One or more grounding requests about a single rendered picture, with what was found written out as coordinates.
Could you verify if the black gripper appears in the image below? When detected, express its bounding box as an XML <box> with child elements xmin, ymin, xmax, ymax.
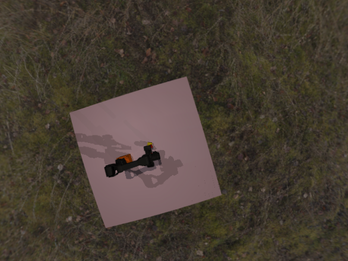
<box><xmin>143</xmin><ymin>145</ymin><xmax>154</xmax><ymax>167</ymax></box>

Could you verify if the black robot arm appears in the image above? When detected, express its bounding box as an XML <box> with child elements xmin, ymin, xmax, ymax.
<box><xmin>104</xmin><ymin>151</ymin><xmax>160</xmax><ymax>177</ymax></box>

